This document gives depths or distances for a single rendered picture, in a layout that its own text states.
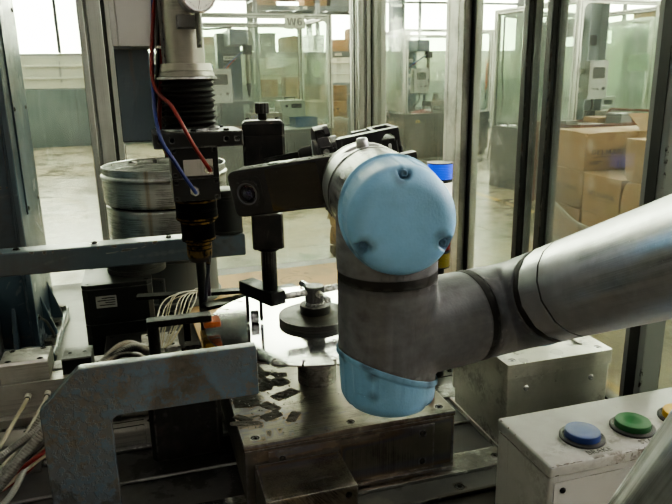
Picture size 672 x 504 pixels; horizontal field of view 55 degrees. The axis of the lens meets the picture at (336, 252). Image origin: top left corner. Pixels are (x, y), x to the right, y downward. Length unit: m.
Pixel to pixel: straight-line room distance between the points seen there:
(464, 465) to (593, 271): 0.59
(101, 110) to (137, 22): 1.03
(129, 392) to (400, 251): 0.46
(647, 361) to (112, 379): 0.71
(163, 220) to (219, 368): 0.81
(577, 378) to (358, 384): 0.62
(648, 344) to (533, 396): 0.18
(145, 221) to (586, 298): 1.23
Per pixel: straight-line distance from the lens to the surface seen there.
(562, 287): 0.47
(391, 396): 0.48
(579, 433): 0.82
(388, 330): 0.46
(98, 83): 1.95
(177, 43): 0.88
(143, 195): 1.55
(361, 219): 0.41
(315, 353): 0.87
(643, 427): 0.85
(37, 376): 1.12
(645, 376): 1.03
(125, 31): 0.94
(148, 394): 0.80
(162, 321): 0.95
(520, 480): 0.83
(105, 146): 1.95
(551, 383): 1.03
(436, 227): 0.42
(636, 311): 0.45
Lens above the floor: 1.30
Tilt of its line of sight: 15 degrees down
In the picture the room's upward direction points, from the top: 1 degrees counter-clockwise
